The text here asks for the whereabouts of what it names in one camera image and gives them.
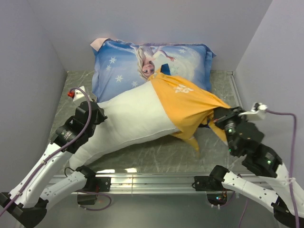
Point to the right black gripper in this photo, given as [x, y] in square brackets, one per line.
[220, 114]

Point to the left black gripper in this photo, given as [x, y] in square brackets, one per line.
[101, 117]

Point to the yellow Mickey Mouse pillowcase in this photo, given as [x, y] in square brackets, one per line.
[187, 106]

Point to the white pillow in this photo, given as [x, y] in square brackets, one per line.
[134, 116]

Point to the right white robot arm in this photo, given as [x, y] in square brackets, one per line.
[276, 189]

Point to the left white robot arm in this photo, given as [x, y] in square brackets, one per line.
[30, 200]

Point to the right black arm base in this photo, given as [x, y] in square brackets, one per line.
[215, 192]

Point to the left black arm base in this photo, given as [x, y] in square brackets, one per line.
[97, 186]

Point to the blue Elsa pillow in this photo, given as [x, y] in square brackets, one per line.
[121, 66]

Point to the pink cloth corner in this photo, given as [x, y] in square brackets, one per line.
[97, 43]

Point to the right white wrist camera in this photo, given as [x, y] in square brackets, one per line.
[257, 112]

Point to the aluminium front rail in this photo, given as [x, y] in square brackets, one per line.
[160, 183]

